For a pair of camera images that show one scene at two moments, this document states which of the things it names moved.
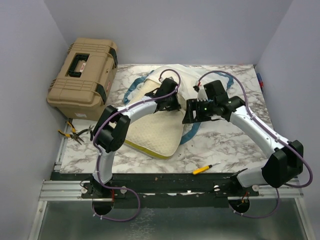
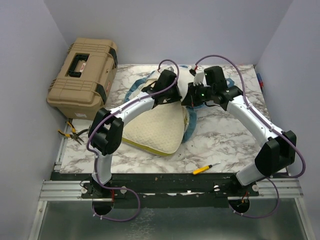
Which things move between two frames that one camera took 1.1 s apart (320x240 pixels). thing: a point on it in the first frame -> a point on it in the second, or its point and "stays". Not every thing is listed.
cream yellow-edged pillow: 160,134 stays
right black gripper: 194,104 -> 190,97
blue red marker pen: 261,82 stays
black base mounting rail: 166,190 stays
